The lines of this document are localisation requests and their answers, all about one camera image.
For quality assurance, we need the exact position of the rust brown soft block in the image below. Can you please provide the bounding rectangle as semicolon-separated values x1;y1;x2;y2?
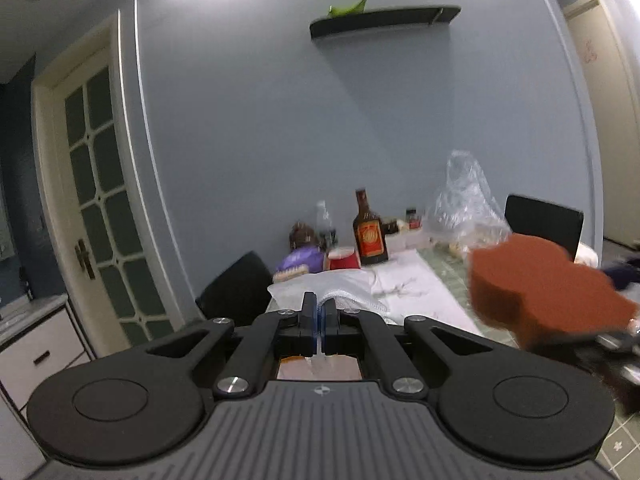
467;233;640;350

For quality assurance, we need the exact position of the green checked tablecloth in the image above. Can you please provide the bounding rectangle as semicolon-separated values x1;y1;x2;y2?
414;246;640;480

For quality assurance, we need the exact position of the cream plain door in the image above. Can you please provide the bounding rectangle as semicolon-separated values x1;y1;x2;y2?
562;0;640;252

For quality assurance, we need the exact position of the black wall shelf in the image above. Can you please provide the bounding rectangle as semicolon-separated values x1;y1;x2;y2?
309;5;462;40

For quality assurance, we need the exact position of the beige small device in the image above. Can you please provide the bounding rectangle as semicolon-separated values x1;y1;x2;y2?
272;265;311;284

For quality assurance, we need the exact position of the white rectangular container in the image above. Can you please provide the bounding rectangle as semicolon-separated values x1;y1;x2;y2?
385;230;432;252

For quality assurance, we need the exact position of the black chair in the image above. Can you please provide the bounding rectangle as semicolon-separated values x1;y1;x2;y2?
195;251;274;329
503;193;585;262

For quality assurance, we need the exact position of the brown liquor bottle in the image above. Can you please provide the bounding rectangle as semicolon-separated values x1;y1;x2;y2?
352;188;390;266

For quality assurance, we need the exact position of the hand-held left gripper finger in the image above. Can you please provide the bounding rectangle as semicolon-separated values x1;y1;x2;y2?
320;298;496;399
145;291;321;398

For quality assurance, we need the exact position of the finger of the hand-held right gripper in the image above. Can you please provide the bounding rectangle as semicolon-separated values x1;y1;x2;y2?
530;331;640;357

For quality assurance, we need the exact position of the purple packet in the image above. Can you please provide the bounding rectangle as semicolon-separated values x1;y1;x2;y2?
277;247;326;276

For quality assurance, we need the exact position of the red cup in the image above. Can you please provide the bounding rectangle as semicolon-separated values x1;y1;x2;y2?
327;247;361;272

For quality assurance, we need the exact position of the green plant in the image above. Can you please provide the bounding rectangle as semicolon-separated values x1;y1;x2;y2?
327;0;371;16

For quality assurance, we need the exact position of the clear plastic bag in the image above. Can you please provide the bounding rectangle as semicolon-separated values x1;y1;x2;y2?
424;149;514;257

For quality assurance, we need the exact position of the white table runner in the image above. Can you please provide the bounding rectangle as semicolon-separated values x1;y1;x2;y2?
369;249;482;335

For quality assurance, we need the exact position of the cream glass-panel door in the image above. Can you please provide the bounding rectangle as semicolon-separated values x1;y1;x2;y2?
32;12;202;362

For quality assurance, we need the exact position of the brown doll figure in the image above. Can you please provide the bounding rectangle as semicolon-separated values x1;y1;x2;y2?
289;220;319;254

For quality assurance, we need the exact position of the large white plastic bag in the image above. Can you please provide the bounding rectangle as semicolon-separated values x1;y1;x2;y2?
267;269;402;377

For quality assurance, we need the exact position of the clear plastic water bottle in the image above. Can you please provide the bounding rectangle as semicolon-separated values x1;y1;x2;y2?
315;200;337;257

